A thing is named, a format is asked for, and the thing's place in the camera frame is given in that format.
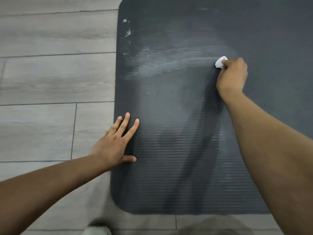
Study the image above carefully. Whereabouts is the person's right hand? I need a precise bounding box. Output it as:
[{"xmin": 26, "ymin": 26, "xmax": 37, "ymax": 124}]
[{"xmin": 216, "ymin": 57, "xmax": 248, "ymax": 102}]

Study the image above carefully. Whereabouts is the person's left hand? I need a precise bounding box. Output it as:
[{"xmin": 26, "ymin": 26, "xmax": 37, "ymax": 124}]
[{"xmin": 90, "ymin": 113, "xmax": 140, "ymax": 171}]

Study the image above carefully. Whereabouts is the white tissue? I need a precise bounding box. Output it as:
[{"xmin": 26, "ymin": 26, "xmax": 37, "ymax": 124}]
[{"xmin": 215, "ymin": 56, "xmax": 228, "ymax": 70}]

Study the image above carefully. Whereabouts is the dark grey yoga mat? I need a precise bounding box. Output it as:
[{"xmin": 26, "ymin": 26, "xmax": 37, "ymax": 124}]
[{"xmin": 110, "ymin": 0, "xmax": 313, "ymax": 215}]

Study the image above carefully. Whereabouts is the person's left forearm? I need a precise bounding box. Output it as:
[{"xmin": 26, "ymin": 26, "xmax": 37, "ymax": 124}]
[{"xmin": 0, "ymin": 154, "xmax": 111, "ymax": 235}]

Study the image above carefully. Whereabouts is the person's right forearm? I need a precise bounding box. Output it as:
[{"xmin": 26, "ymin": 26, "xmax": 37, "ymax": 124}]
[{"xmin": 224, "ymin": 91, "xmax": 313, "ymax": 235}]

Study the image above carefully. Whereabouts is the grey shoe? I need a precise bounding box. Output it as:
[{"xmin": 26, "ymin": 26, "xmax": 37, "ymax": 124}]
[{"xmin": 82, "ymin": 226, "xmax": 112, "ymax": 235}]

